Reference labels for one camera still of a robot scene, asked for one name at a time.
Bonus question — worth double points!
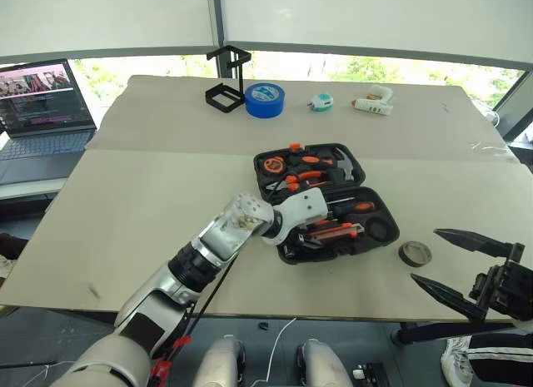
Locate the black trouser leg white stripe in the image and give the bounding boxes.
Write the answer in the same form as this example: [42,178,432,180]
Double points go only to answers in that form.
[463,332,533,386]

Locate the white floor cable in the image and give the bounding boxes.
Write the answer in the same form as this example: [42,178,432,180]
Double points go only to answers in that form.
[266,316,298,387]

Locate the dark window frame post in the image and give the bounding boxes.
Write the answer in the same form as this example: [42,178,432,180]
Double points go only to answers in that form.
[211,0,231,78]

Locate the black table leg bar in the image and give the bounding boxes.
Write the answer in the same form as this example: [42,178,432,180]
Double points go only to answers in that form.
[390,321,518,345]

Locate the beige cardboard sheet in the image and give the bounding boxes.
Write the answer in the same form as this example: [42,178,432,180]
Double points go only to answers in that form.
[0,146,533,324]
[84,73,522,166]

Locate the small teal white tape measure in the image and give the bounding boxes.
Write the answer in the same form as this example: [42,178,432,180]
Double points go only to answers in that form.
[307,92,336,114]

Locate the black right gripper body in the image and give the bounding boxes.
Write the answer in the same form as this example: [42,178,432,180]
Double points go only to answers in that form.
[469,242,533,322]

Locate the hammer with orange black handle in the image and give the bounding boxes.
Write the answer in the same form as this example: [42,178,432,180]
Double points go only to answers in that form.
[291,146,357,182]

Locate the open grey laptop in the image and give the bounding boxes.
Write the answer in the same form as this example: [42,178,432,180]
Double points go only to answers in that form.
[0,59,98,186]

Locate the black plastic tool case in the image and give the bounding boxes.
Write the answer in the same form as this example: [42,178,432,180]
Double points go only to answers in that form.
[252,141,401,265]

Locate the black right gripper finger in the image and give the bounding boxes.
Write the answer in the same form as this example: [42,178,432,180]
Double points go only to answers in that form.
[433,227,514,259]
[409,272,486,323]

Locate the orange black utility knife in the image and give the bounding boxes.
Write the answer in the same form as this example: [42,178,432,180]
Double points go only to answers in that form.
[301,221,366,245]

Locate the orange black tape measure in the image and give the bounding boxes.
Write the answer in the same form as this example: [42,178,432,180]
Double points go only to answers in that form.
[262,155,286,175]

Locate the blue tape roll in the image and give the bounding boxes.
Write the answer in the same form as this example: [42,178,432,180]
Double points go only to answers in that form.
[244,82,286,120]

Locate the black power strip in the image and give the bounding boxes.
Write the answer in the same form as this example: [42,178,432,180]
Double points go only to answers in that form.
[352,361,389,387]

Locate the grey black tape roll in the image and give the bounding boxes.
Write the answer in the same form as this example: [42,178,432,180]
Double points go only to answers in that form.
[396,241,433,268]

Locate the silver rounded robot leg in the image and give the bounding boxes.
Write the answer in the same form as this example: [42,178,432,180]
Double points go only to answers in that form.
[296,337,353,387]
[195,334,247,387]

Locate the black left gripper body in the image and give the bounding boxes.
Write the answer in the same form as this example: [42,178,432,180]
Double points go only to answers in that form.
[282,224,324,260]

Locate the white sneaker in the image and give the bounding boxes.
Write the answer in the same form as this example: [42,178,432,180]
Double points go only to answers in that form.
[441,335,474,387]

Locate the black metal frame stand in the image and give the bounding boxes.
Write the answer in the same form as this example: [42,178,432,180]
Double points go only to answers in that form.
[204,45,252,114]

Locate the orange handled pliers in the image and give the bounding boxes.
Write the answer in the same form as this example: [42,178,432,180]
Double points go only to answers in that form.
[266,170,331,194]

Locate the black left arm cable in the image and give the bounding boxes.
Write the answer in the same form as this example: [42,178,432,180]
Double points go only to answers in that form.
[152,181,292,387]

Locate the white glue gun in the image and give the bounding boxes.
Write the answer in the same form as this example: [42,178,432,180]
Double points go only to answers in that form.
[350,84,395,117]

